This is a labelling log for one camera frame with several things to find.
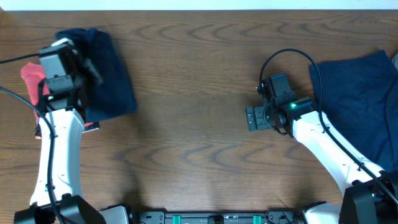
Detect dark blue denim shorts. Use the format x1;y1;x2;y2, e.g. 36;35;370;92
55;28;138;123

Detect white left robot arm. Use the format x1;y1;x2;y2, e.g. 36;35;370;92
14;58;130;223

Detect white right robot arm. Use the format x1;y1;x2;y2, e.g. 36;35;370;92
246;73;397;223

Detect dark blue clothes pile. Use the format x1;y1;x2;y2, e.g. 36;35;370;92
309;50;397;172

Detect folded black patterned garment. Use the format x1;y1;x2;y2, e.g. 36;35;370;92
34;122;100;139

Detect folded red t-shirt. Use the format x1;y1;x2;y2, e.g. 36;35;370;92
21;62;45;106

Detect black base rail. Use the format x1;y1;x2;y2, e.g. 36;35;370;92
139;210;306;224

